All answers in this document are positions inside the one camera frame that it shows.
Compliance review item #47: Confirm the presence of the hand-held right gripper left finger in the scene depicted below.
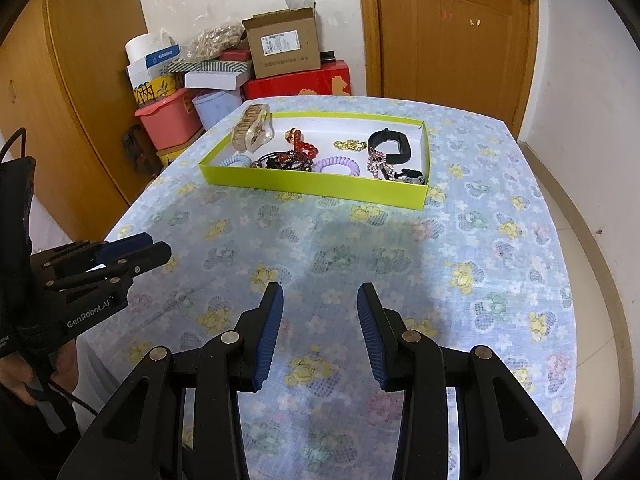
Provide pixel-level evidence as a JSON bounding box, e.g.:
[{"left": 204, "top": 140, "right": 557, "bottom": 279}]
[{"left": 56, "top": 282, "right": 285, "bottom": 480}]

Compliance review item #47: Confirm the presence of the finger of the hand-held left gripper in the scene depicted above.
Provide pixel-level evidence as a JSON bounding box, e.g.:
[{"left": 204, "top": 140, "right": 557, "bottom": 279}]
[
  {"left": 47, "top": 241, "right": 172, "bottom": 291},
  {"left": 30, "top": 232, "right": 153, "bottom": 272}
]

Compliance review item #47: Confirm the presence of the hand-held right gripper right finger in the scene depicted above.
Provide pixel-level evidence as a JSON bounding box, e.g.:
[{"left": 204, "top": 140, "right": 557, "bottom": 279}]
[{"left": 356, "top": 282, "right": 583, "bottom": 480}]

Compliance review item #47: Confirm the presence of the black hair tie green bead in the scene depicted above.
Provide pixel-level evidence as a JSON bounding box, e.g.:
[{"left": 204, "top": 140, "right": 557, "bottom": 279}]
[{"left": 252, "top": 147, "right": 291, "bottom": 169}]

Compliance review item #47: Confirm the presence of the green cardboard tray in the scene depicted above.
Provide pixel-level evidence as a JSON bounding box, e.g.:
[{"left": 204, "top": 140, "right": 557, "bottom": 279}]
[{"left": 198, "top": 106, "right": 431, "bottom": 211}]

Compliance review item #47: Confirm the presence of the beige clear hair claw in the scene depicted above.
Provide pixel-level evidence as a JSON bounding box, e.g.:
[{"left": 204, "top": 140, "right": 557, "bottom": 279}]
[{"left": 231, "top": 104, "right": 275, "bottom": 152}]

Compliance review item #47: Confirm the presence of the brown braided bracelet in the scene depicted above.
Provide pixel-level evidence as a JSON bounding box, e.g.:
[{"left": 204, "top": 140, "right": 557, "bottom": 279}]
[{"left": 267, "top": 152, "right": 313, "bottom": 172}]

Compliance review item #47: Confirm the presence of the pink rhinestone hair clip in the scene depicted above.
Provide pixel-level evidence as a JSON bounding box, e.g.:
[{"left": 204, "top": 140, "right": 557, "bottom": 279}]
[{"left": 366, "top": 150, "right": 396, "bottom": 180}]

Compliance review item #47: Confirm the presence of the purple spiral hair tie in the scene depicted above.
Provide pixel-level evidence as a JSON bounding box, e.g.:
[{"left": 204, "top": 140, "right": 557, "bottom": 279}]
[{"left": 314, "top": 157, "right": 361, "bottom": 177}]

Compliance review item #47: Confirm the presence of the red amber bead bracelet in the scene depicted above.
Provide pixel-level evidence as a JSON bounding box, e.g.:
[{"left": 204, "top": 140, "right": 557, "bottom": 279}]
[{"left": 285, "top": 129, "right": 321, "bottom": 161}]

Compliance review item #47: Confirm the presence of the black wristband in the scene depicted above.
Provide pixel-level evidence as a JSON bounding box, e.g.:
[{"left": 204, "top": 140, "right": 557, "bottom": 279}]
[{"left": 367, "top": 129, "right": 412, "bottom": 165}]

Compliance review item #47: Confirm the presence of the person's left hand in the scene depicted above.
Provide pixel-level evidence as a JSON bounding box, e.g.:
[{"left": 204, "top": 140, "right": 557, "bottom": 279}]
[{"left": 0, "top": 340, "right": 77, "bottom": 403}]

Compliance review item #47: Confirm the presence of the blue floral tablecloth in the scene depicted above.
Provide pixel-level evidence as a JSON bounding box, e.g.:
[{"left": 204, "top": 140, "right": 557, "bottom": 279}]
[{"left": 80, "top": 95, "right": 573, "bottom": 480}]

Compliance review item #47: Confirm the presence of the pink plastic bin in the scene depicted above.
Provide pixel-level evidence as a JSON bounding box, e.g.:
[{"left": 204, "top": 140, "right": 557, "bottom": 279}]
[{"left": 134, "top": 87, "right": 206, "bottom": 147}]

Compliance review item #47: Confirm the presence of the person's dark clothing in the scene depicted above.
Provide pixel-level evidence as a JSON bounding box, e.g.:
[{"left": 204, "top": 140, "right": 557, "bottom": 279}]
[{"left": 0, "top": 395, "right": 83, "bottom": 480}]

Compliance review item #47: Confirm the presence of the yellow printed container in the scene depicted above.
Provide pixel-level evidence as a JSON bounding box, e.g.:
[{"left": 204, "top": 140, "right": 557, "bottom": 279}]
[{"left": 132, "top": 74, "right": 183, "bottom": 107}]

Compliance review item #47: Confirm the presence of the lavender plastic bucket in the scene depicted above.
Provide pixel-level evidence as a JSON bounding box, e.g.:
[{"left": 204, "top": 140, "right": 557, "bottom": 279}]
[{"left": 192, "top": 90, "right": 244, "bottom": 131}]

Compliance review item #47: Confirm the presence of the brown wooden wardrobe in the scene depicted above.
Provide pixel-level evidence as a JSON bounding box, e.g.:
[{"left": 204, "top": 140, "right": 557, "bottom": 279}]
[{"left": 0, "top": 0, "right": 148, "bottom": 246}]

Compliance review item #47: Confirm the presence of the flat white box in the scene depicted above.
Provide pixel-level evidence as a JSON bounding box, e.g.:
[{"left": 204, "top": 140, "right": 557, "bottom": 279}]
[{"left": 184, "top": 70, "right": 251, "bottom": 92}]

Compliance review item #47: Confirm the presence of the white and blue box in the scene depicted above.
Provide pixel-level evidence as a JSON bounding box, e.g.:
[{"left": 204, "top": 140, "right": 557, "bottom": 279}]
[{"left": 127, "top": 44, "right": 182, "bottom": 91}]

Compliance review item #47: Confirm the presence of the green striped box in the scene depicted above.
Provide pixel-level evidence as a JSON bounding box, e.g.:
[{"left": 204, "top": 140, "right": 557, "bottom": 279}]
[{"left": 167, "top": 59, "right": 253, "bottom": 75}]

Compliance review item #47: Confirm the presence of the white paper roll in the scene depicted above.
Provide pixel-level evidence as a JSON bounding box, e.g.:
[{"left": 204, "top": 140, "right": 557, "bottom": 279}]
[{"left": 124, "top": 32, "right": 171, "bottom": 66}]

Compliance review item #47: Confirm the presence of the bag of golden pieces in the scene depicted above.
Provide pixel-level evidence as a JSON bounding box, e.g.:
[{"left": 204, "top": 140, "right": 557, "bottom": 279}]
[{"left": 185, "top": 24, "right": 247, "bottom": 61}]

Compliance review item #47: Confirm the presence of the large red box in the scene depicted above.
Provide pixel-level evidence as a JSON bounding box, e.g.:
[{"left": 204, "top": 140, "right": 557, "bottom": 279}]
[{"left": 242, "top": 60, "right": 352, "bottom": 101}]

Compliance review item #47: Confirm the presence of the brown cardboard box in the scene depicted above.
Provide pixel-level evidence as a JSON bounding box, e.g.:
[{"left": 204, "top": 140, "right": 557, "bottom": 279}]
[{"left": 242, "top": 6, "right": 322, "bottom": 79}]

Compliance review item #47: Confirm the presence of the brown wooden door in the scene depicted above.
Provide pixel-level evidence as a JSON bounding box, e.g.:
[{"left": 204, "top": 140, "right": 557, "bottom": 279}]
[{"left": 356, "top": 0, "right": 540, "bottom": 138}]

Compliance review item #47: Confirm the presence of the black cable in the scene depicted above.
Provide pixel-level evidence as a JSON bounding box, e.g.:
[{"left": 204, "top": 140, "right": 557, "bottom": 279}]
[
  {"left": 47, "top": 377, "right": 101, "bottom": 417},
  {"left": 0, "top": 129, "right": 27, "bottom": 163}
]

